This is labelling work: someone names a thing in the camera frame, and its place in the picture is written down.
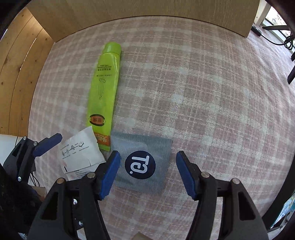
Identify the wooden headboard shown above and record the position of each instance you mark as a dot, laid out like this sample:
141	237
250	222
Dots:
149	9

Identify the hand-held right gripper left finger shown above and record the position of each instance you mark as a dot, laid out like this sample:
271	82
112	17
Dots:
110	175

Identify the grey pouch with round logo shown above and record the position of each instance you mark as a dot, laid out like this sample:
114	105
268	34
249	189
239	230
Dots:
143	163

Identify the person's left forearm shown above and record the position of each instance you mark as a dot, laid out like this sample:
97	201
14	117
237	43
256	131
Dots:
16	203

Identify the dark-rimmed container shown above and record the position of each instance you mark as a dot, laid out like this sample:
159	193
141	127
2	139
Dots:
276	208

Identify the brown cardboard piece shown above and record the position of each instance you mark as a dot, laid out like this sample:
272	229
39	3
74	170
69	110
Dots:
139	236

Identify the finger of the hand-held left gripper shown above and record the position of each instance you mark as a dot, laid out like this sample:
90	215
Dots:
47	143

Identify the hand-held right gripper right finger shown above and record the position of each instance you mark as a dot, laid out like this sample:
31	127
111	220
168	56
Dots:
186	175

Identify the small black device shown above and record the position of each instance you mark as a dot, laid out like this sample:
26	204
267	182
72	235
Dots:
256	31

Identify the pink checked blanket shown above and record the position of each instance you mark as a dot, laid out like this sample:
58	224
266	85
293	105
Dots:
196	92

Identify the lime green tube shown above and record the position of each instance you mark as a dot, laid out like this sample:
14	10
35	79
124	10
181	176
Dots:
103	92

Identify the white paper packet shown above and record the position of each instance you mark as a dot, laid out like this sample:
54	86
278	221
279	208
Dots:
78	154

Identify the wooden side panel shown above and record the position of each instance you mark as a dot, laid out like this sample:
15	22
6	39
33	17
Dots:
20	80

